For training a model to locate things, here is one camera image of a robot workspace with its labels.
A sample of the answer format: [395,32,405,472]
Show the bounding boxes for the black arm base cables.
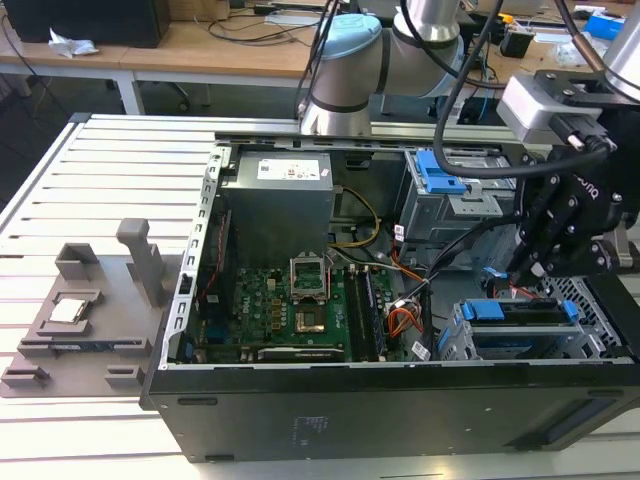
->
[297,0,347,119]

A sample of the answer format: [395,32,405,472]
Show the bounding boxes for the clear plastic bag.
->
[552,39,606,67]

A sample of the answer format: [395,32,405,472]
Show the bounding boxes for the green motherboard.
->
[192,264,406,364]

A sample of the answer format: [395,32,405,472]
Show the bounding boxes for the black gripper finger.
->
[507,154,564,284]
[529,204,609,285]

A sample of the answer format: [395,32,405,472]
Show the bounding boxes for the black open PC case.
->
[138,130,640,464]

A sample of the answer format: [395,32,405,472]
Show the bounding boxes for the thin black desk cable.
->
[207,14,321,47]

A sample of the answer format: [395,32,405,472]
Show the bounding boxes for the crumpled white paper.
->
[47,27,100,58]

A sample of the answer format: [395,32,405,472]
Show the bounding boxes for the gold CPU socket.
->
[292,307,329,335]

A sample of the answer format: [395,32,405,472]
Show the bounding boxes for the hard disk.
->
[462,298,581,352]

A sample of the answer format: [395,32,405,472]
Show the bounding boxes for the disk wire with blue plug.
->
[482,267,524,302]

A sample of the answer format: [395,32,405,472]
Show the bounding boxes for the black graphics card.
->
[255,346,346,362]

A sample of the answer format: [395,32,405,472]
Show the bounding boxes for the grey power supply unit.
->
[219,149,335,256]

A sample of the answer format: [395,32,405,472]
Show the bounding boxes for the grey metal disk bay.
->
[437,275,626,362]

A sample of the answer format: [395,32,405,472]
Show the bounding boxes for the blue hanging cable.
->
[478,59,501,117]

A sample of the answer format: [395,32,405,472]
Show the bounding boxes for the thick black camera cable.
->
[432,0,616,180]

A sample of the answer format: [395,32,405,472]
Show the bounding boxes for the grey parts rack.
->
[0,217,174,400]

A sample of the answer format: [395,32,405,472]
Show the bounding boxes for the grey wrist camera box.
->
[496,69,619,151]

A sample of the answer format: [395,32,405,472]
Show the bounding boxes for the grey metal drive cage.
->
[399,147,524,269]

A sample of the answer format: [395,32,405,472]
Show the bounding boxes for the large black box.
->
[2,0,171,49]

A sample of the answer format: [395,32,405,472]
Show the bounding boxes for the silver CPU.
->
[51,298,91,323]

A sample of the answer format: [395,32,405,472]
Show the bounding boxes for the black case fan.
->
[210,209,234,297]

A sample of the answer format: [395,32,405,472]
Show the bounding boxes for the dark RAM stick on rack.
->
[49,339,144,351]

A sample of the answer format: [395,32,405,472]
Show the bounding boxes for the black installed RAM stick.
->
[360,269,387,354]

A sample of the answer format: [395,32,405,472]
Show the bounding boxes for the blue drive cage latch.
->
[414,149,467,195]

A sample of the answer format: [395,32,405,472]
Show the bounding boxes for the small black box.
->
[499,27,535,59]

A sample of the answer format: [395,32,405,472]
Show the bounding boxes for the blue cardboard box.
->
[584,12,626,39]

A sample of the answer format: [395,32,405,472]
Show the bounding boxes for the black empty RAM slot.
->
[344,269,367,361]

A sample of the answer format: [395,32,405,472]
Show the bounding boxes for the yellow and black wire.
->
[329,187,382,249]

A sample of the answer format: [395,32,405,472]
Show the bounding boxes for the black wire bundle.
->
[394,219,516,314]

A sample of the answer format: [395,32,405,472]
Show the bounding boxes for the orange wire bundle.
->
[387,304,426,346]

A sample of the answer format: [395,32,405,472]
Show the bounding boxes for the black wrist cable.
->
[554,0,609,74]

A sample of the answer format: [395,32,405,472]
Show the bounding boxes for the small grey wrist bracket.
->
[609,227,639,274]

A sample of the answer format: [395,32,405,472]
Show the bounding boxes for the grey-blue box under desk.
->
[369,93,451,126]

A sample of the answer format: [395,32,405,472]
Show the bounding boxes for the wooden desk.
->
[0,0,640,116]

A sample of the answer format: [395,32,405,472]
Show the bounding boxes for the metal CPU socket cover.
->
[289,254,333,304]

